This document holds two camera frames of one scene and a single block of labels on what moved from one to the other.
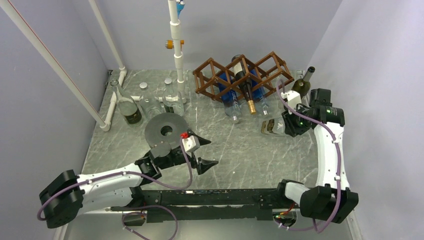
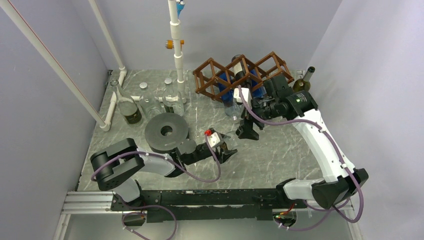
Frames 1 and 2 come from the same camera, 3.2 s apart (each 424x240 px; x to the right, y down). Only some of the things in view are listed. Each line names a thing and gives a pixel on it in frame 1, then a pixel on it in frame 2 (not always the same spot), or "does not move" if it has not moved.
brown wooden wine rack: [215, 80] does not move
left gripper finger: [204, 164] -> [225, 154]
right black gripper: [288, 116] -> [247, 131]
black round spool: [152, 131] does not move
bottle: [273, 126] -> [231, 138]
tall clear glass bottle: [127, 106] does not move
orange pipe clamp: [169, 44] does not move
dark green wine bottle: [302, 86] does not move
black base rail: [182, 205] does not move
